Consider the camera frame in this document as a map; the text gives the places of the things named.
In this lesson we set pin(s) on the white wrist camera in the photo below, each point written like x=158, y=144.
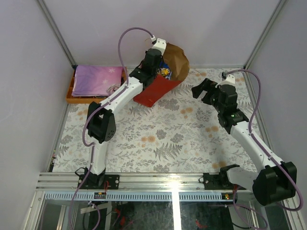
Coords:
x=159, y=44
x=228, y=79

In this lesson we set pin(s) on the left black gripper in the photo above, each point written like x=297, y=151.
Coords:
x=157, y=59

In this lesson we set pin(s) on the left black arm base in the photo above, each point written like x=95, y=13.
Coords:
x=93, y=181

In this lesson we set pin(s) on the red brown paper bag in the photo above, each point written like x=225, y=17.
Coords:
x=173, y=70

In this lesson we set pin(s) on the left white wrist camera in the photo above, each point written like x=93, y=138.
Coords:
x=159, y=44

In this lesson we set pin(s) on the purple Frozen fabric cloth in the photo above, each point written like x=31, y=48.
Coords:
x=90, y=80

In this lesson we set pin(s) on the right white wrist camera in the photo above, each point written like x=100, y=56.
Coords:
x=228, y=79

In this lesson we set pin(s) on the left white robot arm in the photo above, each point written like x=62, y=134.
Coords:
x=101, y=125

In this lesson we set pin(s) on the floral patterned table mat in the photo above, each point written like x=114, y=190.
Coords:
x=178, y=134

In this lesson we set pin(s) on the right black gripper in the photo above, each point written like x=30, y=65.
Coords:
x=206, y=85

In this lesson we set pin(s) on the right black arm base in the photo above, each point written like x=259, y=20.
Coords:
x=218, y=181

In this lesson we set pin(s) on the aluminium front rail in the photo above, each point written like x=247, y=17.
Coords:
x=131, y=181

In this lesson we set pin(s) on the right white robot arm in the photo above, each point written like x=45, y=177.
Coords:
x=275, y=179

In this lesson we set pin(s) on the blue Doritos chip bag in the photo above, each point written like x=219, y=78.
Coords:
x=164, y=71

